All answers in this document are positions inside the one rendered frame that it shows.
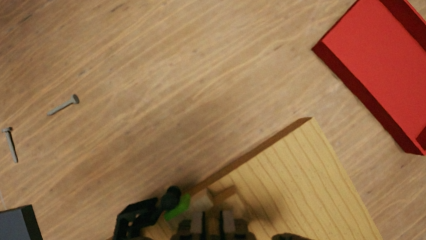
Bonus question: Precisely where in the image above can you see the red shallow tray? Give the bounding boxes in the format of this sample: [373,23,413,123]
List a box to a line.
[311,0,426,156]

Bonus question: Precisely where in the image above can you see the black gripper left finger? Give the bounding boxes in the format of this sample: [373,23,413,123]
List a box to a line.
[129,211,206,240]

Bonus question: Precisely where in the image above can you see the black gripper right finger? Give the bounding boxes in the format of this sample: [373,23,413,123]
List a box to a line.
[220,210,312,240]

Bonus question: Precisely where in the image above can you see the black spring clamp with green handles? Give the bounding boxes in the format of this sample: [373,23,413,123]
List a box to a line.
[112,186,191,240]

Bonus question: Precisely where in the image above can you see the grey bolt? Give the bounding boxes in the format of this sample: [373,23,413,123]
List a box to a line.
[1,127,18,163]
[47,94,79,116]

